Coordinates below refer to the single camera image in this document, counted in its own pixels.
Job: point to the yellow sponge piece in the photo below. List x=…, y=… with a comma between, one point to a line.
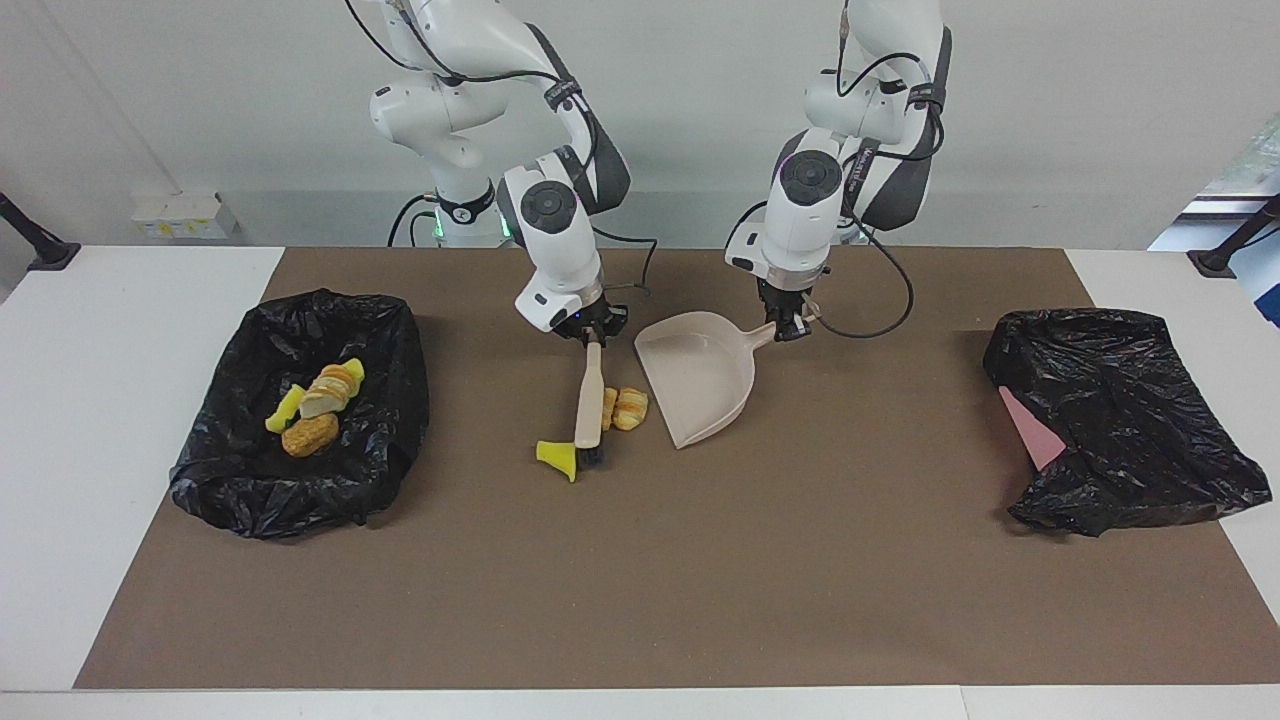
x=555, y=457
x=285, y=411
x=353, y=370

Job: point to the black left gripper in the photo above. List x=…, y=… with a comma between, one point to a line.
x=788, y=297

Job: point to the beige hand brush black bristles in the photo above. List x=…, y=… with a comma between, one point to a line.
x=590, y=400

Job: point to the black trash bag lined bin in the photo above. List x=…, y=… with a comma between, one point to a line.
x=380, y=470

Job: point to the white wall power strip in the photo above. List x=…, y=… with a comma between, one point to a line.
x=185, y=215

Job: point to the beige plastic dustpan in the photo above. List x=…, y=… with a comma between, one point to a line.
x=700, y=380

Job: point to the toy croissant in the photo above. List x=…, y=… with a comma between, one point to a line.
x=608, y=408
x=631, y=409

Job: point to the black camera stand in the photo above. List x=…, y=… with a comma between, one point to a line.
x=40, y=245
x=1225, y=258

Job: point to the brown toy bread roll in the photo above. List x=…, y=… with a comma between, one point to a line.
x=310, y=436

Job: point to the pink plastic bin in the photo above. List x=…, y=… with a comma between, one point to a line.
x=1035, y=435

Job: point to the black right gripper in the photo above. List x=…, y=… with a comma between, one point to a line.
x=600, y=322

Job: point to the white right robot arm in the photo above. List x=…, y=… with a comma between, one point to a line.
x=550, y=240

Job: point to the black trash bag on pink bin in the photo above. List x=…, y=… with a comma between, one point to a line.
x=1130, y=420

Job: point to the large brown table mat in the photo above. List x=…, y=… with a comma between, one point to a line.
x=640, y=600

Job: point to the sandwich bread toy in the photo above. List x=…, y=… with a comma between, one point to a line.
x=328, y=393

